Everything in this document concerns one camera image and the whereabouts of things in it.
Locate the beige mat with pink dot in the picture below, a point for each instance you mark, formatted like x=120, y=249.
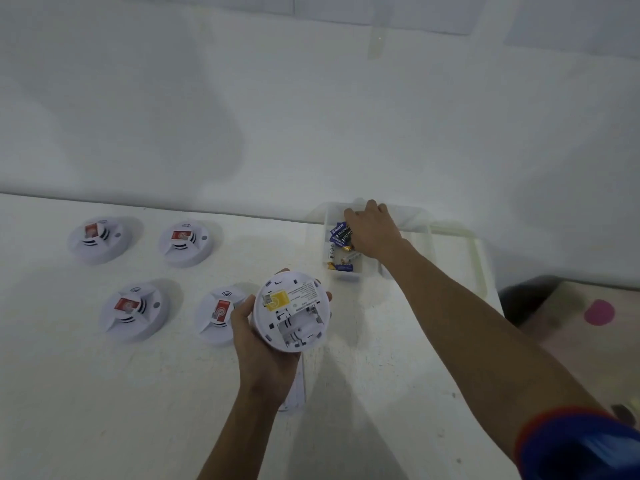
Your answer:
x=590, y=339

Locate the person's left forearm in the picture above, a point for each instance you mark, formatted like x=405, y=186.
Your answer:
x=240, y=439

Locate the person's right fingers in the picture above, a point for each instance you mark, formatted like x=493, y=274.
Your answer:
x=361, y=210

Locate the person's right hand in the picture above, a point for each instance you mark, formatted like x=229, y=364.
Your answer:
x=376, y=234

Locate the white smoke detector yellow label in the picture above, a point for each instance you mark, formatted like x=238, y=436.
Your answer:
x=291, y=310

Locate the blue sleeve with red trim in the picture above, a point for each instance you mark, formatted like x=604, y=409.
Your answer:
x=580, y=447

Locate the person's left hand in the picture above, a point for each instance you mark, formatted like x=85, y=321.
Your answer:
x=265, y=367

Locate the white detector base plate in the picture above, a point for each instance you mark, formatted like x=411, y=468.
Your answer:
x=296, y=389

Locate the clear plastic bin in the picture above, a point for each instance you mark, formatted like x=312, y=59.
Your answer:
x=340, y=264

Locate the pile of blue batteries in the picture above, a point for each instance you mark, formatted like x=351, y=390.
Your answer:
x=341, y=239

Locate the clear plastic lid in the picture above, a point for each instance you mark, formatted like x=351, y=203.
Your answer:
x=472, y=259

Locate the person's left thumb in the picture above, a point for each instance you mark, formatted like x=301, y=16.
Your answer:
x=242, y=317

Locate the white smoke detector red sticker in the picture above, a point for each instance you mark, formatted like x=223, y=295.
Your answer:
x=131, y=311
x=185, y=242
x=99, y=239
x=218, y=314

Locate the person's right forearm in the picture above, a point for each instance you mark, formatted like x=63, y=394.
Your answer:
x=475, y=339

